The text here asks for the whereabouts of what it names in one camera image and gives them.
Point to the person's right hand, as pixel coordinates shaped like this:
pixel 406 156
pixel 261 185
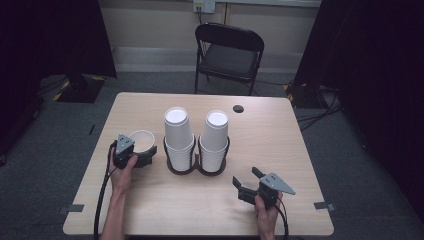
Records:
pixel 267 218

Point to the stack of white paper cups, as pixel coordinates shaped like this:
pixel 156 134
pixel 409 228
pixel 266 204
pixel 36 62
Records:
pixel 178 133
pixel 215 140

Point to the black stand base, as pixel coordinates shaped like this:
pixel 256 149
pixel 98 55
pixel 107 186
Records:
pixel 81 90
pixel 303 96

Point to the white wall socket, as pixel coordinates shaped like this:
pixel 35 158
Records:
pixel 204 6

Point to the person's left hand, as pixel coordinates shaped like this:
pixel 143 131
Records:
pixel 120 181

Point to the dark curtain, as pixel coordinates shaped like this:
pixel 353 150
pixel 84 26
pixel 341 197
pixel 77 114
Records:
pixel 380 83
pixel 40 43

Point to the black folding chair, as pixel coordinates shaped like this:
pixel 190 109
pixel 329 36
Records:
pixel 230 60

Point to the small black floor item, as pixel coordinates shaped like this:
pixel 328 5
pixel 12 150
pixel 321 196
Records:
pixel 92 129

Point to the dark double cup holder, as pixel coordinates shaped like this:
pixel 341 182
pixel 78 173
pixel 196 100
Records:
pixel 196 170

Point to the white paper cup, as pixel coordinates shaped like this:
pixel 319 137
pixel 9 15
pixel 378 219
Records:
pixel 144 140

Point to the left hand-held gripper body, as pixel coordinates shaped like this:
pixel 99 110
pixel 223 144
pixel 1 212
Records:
pixel 123 150

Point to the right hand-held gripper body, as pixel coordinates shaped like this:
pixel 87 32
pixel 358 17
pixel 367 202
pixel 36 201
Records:
pixel 271 188

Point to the grey tape piece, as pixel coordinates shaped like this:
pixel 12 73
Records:
pixel 324 206
pixel 71 208

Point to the black table grommet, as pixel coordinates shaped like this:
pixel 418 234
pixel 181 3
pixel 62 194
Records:
pixel 238 109

